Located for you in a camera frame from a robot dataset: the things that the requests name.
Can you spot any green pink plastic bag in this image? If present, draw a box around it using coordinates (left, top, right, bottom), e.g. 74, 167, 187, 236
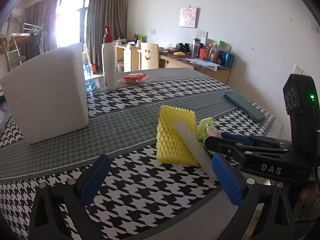
196, 117, 222, 143

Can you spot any red snack packet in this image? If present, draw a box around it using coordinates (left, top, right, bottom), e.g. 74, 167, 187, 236
118, 73, 149, 85

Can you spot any right brown curtain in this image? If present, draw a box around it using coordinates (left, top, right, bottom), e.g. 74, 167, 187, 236
86, 0, 128, 64

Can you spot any brown curtain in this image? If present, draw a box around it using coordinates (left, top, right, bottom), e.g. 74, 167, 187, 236
21, 0, 58, 61
86, 0, 128, 64

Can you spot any light wooden desk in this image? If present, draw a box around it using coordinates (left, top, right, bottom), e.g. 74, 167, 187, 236
115, 45, 231, 85

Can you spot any metal bunk bed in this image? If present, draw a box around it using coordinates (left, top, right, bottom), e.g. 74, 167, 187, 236
1, 13, 47, 72

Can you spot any left brown curtain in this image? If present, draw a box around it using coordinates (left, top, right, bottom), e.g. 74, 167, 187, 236
21, 0, 58, 61

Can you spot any dark green phone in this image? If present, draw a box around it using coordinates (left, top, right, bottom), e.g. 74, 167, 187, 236
224, 92, 265, 122

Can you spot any yellow foam net sleeve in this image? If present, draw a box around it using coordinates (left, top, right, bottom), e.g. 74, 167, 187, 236
156, 105, 199, 167

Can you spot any glass balcony door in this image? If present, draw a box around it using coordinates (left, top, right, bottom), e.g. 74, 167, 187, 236
55, 0, 89, 48

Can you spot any teal can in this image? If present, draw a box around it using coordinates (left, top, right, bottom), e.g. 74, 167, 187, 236
225, 53, 234, 69

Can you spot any white lotion pump bottle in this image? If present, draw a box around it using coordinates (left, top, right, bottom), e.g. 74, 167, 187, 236
101, 25, 117, 91

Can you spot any pink cartoon wall picture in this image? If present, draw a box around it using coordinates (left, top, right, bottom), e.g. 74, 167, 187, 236
179, 7, 197, 28

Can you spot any wooden smiley face chair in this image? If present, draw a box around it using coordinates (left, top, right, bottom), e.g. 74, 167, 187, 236
139, 42, 159, 70

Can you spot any white styrofoam box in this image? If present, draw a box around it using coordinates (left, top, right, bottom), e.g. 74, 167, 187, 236
1, 43, 89, 144

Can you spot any yellow object on desk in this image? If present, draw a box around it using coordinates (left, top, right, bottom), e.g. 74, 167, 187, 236
174, 51, 185, 56

